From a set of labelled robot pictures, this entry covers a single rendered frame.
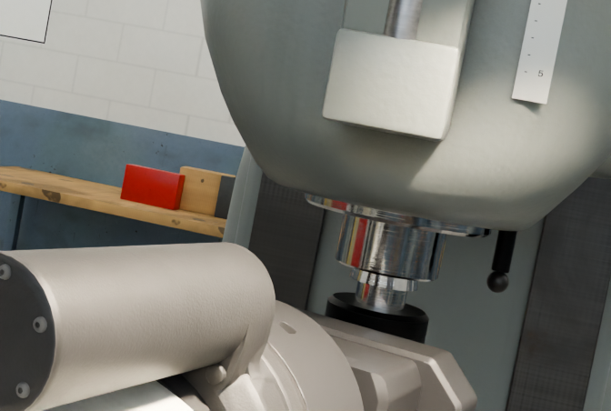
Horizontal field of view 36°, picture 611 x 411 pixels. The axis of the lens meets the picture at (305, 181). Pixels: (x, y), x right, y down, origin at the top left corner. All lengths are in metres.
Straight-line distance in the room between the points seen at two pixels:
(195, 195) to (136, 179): 0.27
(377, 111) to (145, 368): 0.12
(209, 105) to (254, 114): 4.47
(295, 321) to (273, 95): 0.09
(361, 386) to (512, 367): 0.48
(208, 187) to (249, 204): 3.49
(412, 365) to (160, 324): 0.17
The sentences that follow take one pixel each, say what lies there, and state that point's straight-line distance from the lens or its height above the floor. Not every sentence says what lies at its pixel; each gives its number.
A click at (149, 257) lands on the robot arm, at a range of 0.23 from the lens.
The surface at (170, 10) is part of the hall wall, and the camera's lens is 4.96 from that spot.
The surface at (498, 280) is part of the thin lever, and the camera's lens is 0.43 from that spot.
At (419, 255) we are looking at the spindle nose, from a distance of 0.42.
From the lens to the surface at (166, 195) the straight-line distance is 4.28.
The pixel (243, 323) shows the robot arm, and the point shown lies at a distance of 0.26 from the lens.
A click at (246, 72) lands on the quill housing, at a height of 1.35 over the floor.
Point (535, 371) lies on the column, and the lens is 0.82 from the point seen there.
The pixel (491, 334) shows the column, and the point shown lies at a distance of 0.82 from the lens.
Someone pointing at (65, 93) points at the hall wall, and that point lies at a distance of 5.12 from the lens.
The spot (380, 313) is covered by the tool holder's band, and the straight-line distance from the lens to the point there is 0.42.
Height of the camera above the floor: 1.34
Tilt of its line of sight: 3 degrees down
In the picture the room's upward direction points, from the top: 11 degrees clockwise
